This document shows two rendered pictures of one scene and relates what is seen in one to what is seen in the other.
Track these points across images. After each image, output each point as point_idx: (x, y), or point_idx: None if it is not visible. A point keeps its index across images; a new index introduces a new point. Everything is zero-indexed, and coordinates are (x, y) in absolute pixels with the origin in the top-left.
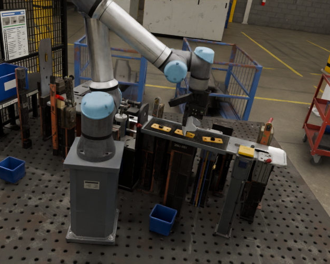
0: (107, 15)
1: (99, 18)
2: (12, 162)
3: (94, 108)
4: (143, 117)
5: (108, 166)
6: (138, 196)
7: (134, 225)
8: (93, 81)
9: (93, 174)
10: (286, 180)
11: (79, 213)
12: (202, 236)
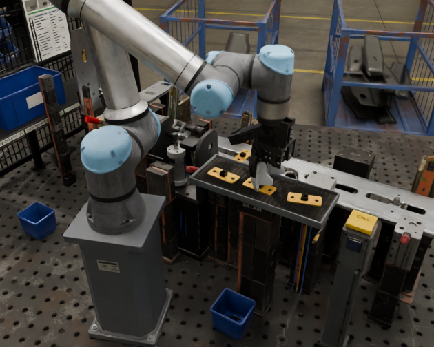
0: (88, 12)
1: (79, 16)
2: (40, 210)
3: (95, 157)
4: (206, 152)
5: (125, 242)
6: (208, 269)
7: (192, 318)
8: (107, 107)
9: (107, 252)
10: None
11: (99, 301)
12: (295, 345)
